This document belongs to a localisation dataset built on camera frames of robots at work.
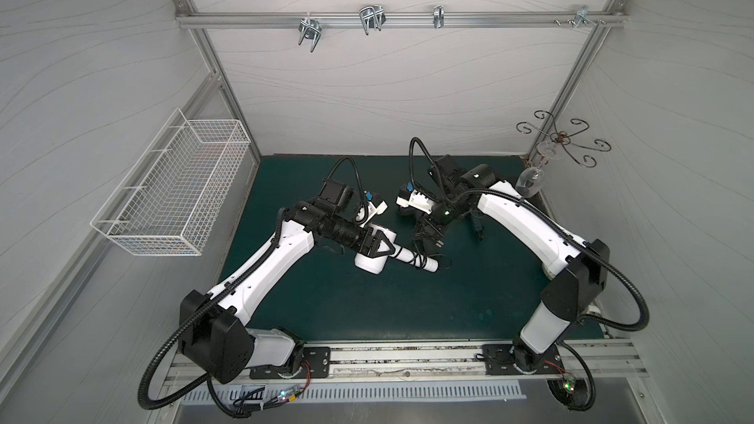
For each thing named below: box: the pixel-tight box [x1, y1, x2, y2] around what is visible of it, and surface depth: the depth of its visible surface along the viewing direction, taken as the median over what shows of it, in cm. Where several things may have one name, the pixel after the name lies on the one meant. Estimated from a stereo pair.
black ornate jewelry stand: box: [516, 109, 611, 168], surface depth 84 cm
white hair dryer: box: [354, 221, 439, 275], surface depth 70 cm
